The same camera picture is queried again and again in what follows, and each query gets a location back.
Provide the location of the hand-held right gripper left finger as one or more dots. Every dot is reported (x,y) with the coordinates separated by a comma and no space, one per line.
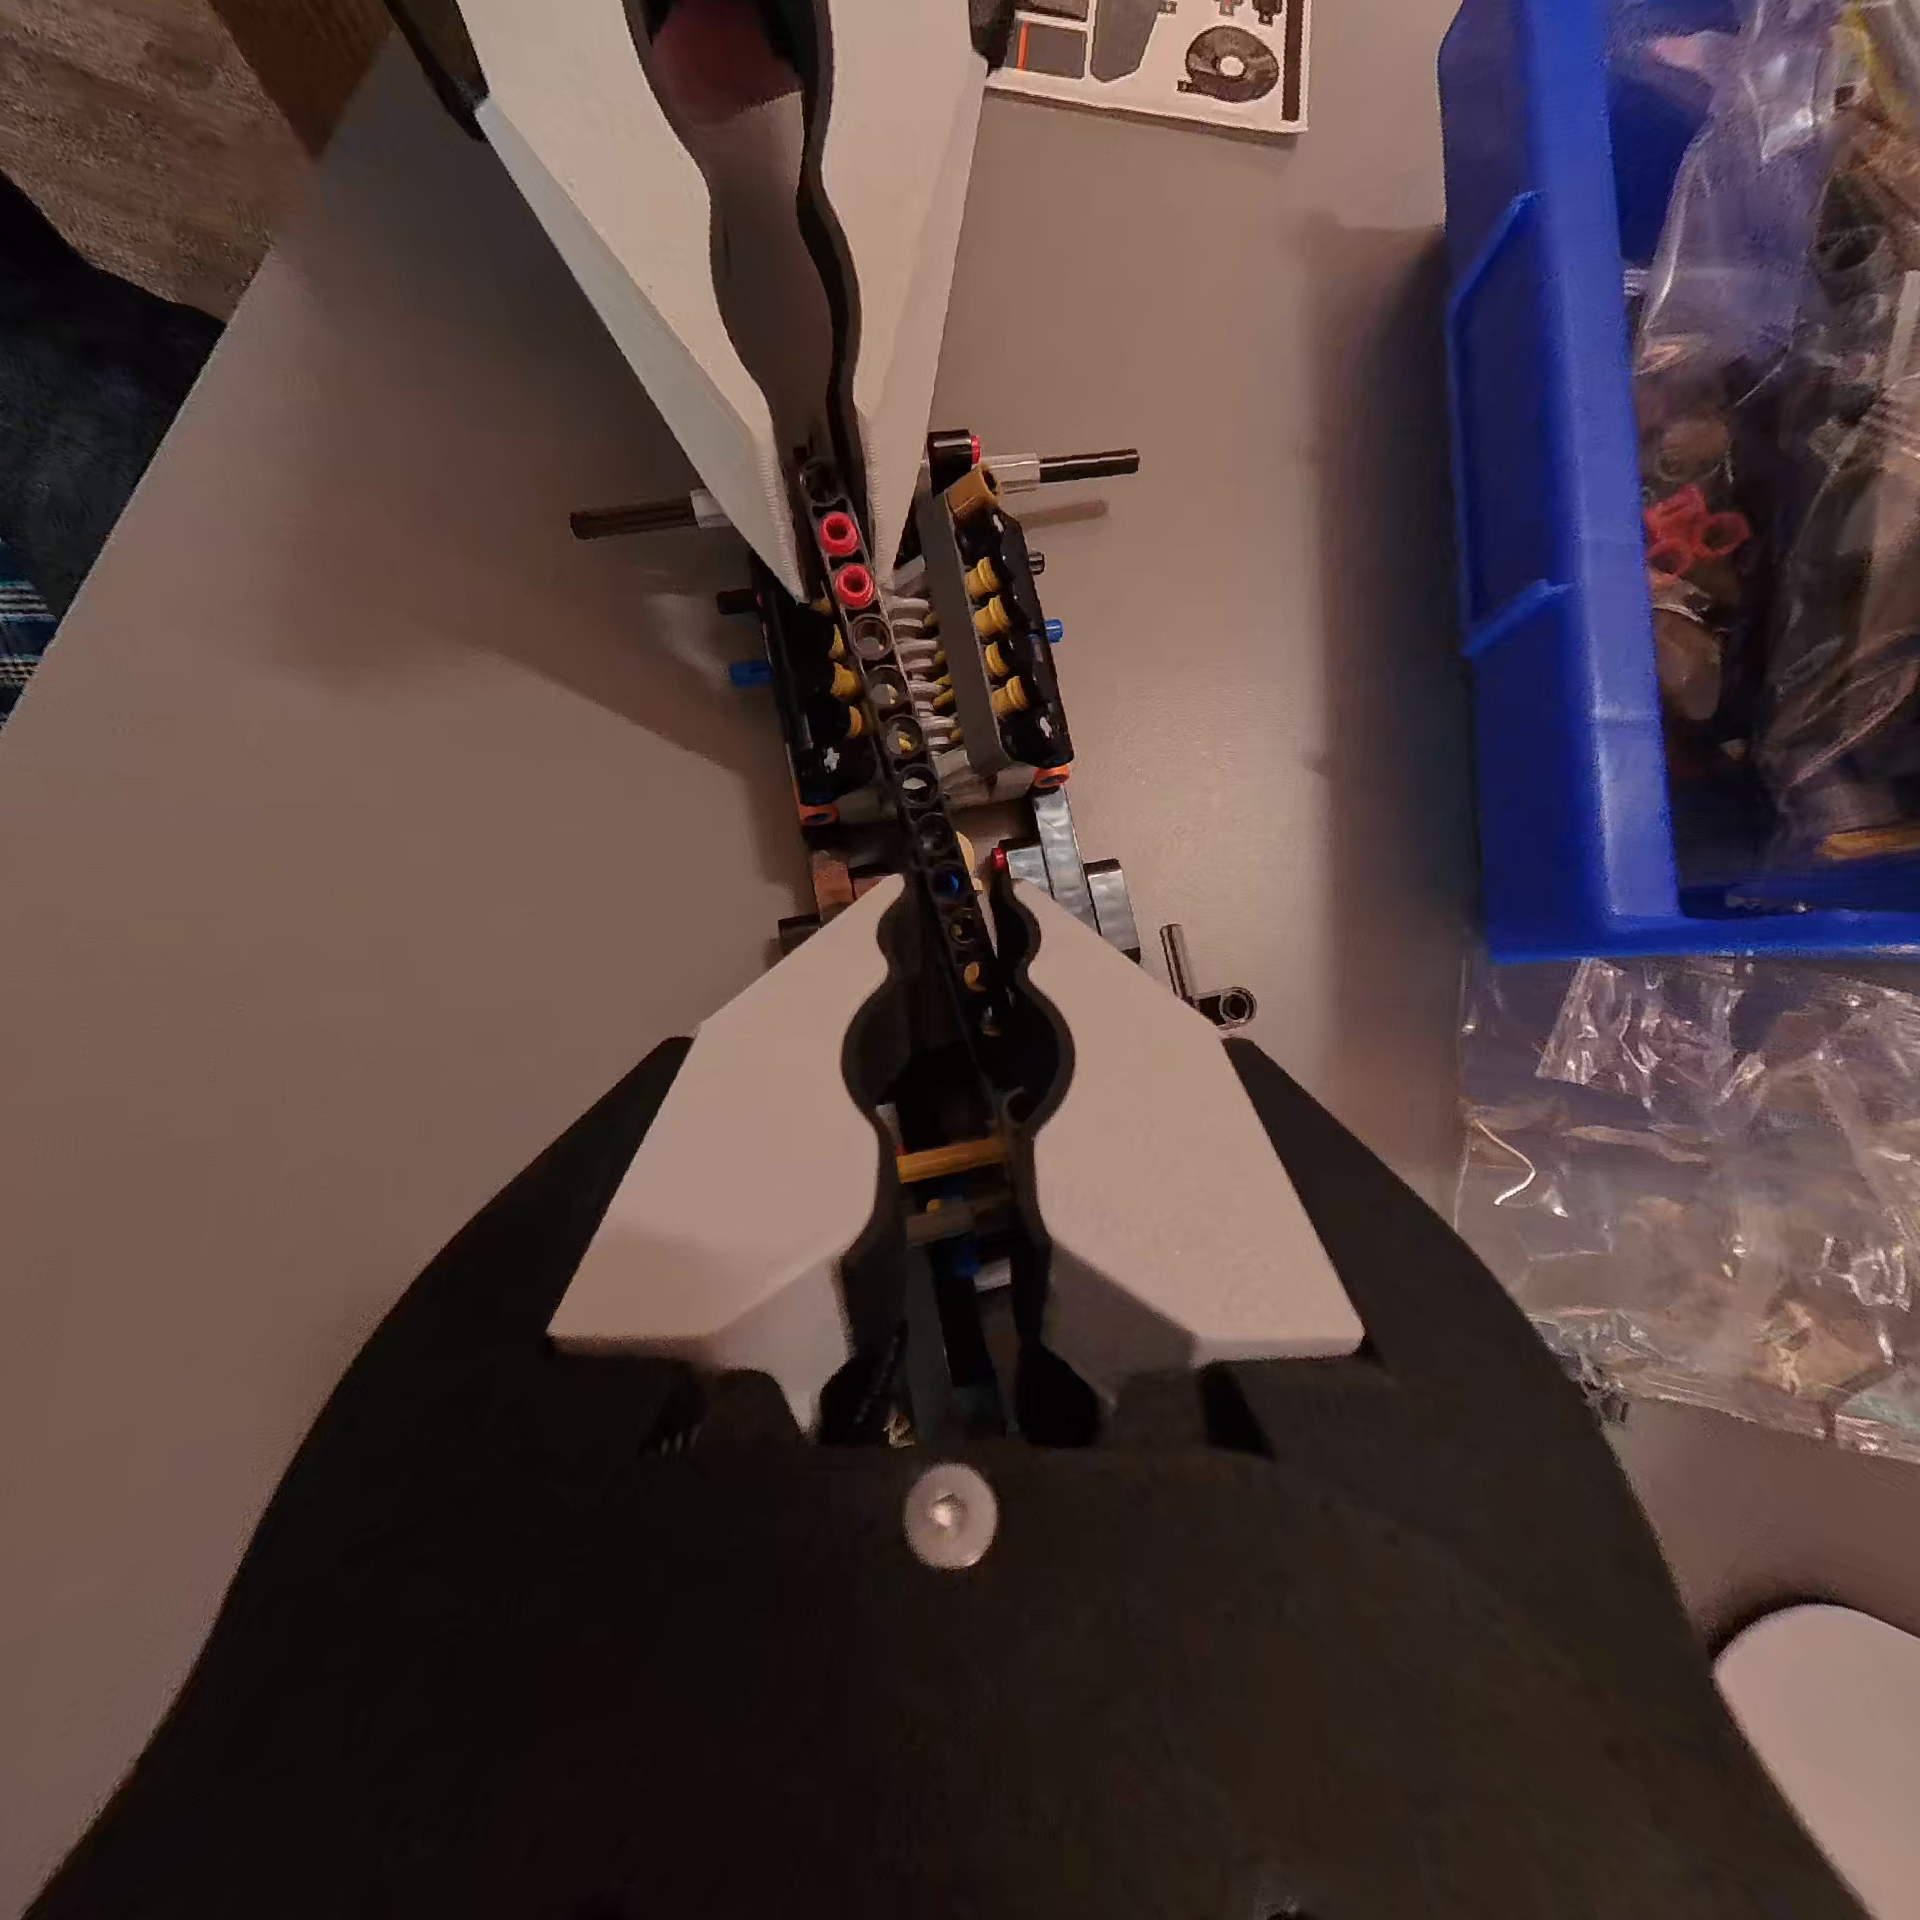
(720,1202)

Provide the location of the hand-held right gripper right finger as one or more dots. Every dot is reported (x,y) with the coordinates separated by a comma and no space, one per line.
(1184,1202)

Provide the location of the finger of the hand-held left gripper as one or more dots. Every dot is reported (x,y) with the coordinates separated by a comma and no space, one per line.
(600,149)
(914,182)

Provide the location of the lego car chassis model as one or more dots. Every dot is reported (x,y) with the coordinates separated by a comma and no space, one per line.
(1032,599)

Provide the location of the clear bags of lego parts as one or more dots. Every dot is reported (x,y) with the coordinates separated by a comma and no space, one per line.
(1769,452)

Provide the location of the person's left hand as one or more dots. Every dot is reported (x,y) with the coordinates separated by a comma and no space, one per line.
(727,44)

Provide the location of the white sticker sheet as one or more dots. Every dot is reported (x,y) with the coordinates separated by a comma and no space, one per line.
(1154,90)

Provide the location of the blue plastic bin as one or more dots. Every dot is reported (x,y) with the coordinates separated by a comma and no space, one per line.
(1545,599)

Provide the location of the white tablet stand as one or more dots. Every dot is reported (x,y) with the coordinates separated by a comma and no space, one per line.
(1829,1725)

